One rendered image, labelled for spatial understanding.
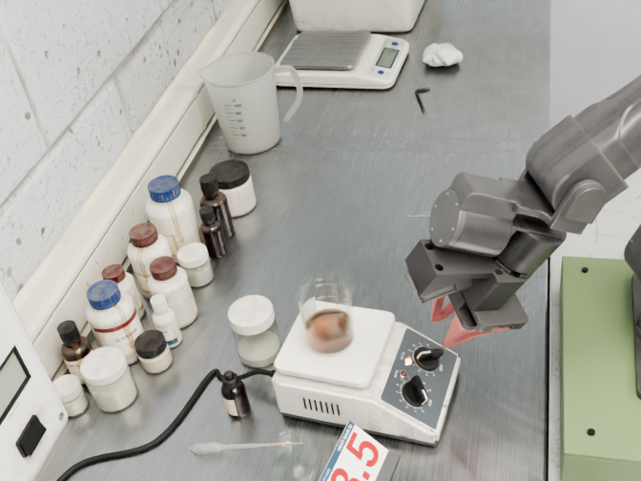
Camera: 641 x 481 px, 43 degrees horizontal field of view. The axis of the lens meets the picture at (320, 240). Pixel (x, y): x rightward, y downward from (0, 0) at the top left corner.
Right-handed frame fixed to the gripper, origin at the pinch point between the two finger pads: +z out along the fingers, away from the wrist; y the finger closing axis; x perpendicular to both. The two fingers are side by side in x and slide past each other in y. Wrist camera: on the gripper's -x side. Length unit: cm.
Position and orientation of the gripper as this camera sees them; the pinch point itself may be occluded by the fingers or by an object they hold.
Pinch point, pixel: (444, 329)
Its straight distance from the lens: 93.9
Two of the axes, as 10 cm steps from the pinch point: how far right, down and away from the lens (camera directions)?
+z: -3.8, 6.1, 6.9
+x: 8.7, -0.1, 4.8
